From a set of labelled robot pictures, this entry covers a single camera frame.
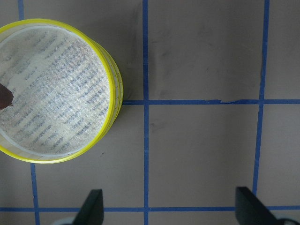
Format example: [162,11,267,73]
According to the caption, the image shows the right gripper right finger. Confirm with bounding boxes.
[235,187,278,225]

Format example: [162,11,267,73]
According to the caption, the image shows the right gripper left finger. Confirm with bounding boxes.
[73,189,104,225]

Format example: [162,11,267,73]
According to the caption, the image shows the yellow steamer layer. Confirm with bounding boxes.
[0,19,111,162]
[26,39,123,164]

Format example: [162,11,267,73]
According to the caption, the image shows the brown steamed bun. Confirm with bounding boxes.
[0,84,14,110]

